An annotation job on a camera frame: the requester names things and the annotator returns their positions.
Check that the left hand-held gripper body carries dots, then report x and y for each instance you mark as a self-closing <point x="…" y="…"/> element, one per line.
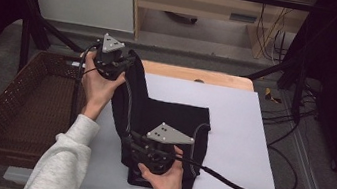
<point x="111" y="45"/>

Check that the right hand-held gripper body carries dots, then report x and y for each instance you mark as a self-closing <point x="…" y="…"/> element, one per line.
<point x="169" y="134"/>

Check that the black knit vest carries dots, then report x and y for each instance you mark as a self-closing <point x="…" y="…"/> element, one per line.
<point x="166" y="114"/>

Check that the brown wicker basket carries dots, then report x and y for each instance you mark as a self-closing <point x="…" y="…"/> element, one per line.
<point x="18" y="112"/>

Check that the person's left hand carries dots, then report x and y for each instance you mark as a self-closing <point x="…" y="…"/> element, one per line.
<point x="97" y="92"/>

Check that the person's right hand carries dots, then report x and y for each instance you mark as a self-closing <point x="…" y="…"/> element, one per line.
<point x="168" y="185"/>

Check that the black metal stand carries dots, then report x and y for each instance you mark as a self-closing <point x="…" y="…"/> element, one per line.
<point x="60" y="36"/>
<point x="298" y="93"/>

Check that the white foam board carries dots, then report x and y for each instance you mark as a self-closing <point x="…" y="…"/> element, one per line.
<point x="244" y="136"/>

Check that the yellow and black tape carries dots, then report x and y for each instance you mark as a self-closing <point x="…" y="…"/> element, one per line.
<point x="270" y="95"/>

